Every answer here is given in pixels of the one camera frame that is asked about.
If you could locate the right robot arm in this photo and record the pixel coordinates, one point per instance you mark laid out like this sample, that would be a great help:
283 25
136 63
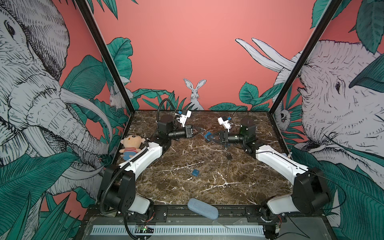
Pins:
310 190

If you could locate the blue grey pouch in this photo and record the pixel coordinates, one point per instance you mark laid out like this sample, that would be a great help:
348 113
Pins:
203 209

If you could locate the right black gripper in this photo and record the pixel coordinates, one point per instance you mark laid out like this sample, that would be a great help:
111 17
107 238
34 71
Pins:
224 136

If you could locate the blue padlock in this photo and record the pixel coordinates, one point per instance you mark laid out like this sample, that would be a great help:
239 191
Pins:
206 136
195 173

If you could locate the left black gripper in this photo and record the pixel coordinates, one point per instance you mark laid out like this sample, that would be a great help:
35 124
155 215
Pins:
189 131

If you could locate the black mounting rail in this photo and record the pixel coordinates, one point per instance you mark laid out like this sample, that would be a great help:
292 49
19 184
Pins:
147 212

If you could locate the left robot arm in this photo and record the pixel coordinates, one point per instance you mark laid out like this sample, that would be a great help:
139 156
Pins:
117 192

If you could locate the white vented rail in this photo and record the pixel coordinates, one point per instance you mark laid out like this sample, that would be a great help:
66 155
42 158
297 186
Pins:
169 230

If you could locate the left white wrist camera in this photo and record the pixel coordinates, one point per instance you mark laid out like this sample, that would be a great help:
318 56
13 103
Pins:
183 116

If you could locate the plush doll striped shirt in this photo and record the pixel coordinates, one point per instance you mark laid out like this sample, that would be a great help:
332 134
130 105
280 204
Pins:
131 146

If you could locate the dark padlock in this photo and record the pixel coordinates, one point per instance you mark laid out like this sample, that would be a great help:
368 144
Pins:
229 156

